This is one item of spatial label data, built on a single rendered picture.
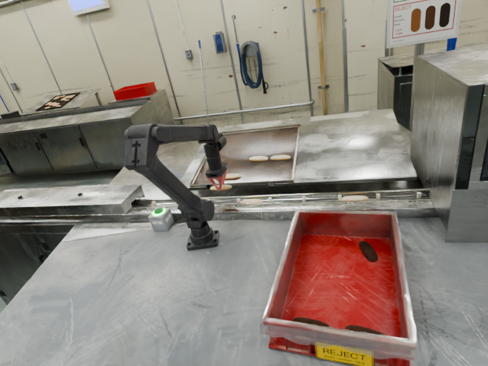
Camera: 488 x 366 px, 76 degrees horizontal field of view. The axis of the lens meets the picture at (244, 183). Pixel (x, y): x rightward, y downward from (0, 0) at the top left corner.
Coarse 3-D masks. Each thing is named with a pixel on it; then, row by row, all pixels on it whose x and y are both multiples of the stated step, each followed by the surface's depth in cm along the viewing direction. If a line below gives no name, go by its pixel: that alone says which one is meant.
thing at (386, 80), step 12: (444, 48) 307; (456, 48) 290; (384, 60) 295; (396, 60) 278; (408, 60) 264; (384, 72) 293; (396, 72) 258; (408, 72) 250; (384, 84) 297; (396, 84) 247; (408, 84) 245; (384, 96) 300; (396, 96) 252; (408, 96) 249; (384, 108) 304; (396, 108) 256; (408, 108) 254; (396, 120) 260; (408, 120) 258
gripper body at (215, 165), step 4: (208, 160) 126; (212, 160) 126; (216, 160) 126; (220, 160) 128; (208, 164) 128; (212, 164) 126; (216, 164) 127; (220, 164) 128; (224, 164) 131; (208, 168) 130; (212, 168) 127; (216, 168) 127; (220, 168) 128; (208, 172) 127; (212, 172) 126; (216, 172) 126; (220, 172) 126
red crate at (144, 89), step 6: (138, 84) 470; (144, 84) 469; (150, 84) 453; (120, 90) 463; (126, 90) 441; (132, 90) 440; (138, 90) 438; (144, 90) 437; (150, 90) 452; (156, 90) 469; (120, 96) 447; (126, 96) 445; (132, 96) 444; (138, 96) 442; (144, 96) 441
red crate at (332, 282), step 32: (320, 256) 101; (352, 256) 98; (384, 256) 96; (288, 288) 92; (320, 288) 90; (352, 288) 87; (384, 288) 86; (288, 320) 82; (320, 320) 80; (352, 320) 79; (384, 320) 77
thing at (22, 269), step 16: (0, 224) 167; (16, 224) 164; (32, 224) 161; (48, 224) 157; (64, 224) 154; (0, 240) 176; (16, 240) 173; (32, 240) 169; (48, 240) 166; (0, 256) 184; (16, 256) 180; (32, 256) 176; (0, 272) 193; (16, 272) 188; (32, 272) 184; (0, 288) 202; (16, 288) 198
